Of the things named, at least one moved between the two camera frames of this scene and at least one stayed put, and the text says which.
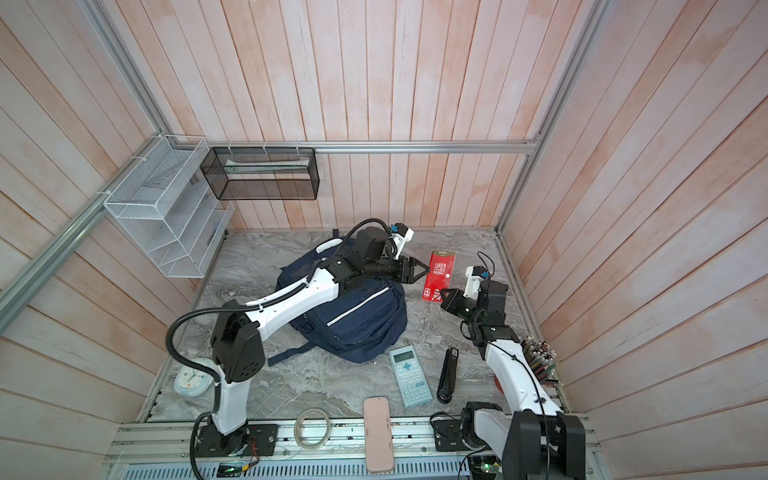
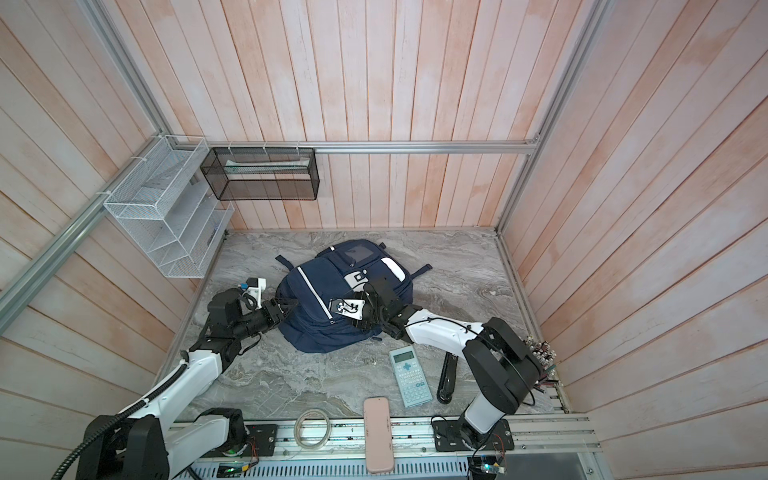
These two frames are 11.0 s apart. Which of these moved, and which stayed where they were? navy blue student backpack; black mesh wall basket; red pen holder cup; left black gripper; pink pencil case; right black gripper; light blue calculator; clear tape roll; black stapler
Moved: right black gripper; left black gripper; navy blue student backpack
Stayed: black mesh wall basket; black stapler; red pen holder cup; pink pencil case; light blue calculator; clear tape roll
